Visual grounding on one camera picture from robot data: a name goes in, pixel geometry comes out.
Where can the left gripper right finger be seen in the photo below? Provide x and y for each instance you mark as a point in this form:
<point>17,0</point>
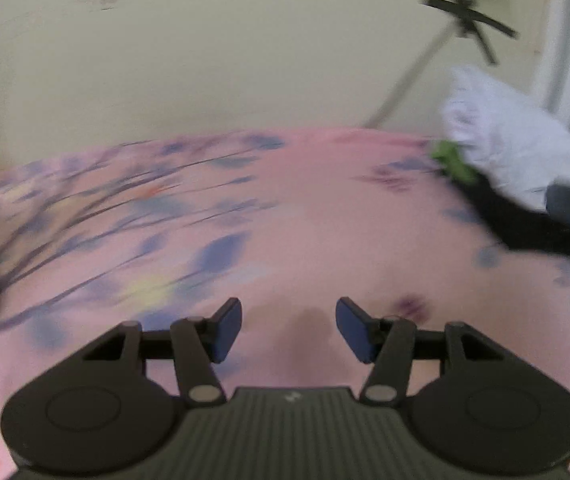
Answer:
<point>386,343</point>

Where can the green garment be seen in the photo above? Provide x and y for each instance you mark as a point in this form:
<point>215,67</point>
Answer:
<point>451,162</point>

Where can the black tape cross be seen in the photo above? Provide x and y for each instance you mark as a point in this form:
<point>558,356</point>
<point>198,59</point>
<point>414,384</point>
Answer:
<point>468,19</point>

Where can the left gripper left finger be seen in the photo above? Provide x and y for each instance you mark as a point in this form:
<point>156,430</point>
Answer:
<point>198,343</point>

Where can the white printed t-shirt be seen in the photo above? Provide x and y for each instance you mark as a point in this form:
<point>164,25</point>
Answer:
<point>519,147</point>

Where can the pink floral bed sheet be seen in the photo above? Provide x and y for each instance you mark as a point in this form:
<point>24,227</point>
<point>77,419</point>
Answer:
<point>287,223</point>

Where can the black garment near window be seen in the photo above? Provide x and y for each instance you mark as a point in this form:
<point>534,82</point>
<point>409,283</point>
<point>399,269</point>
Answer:
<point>519,229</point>

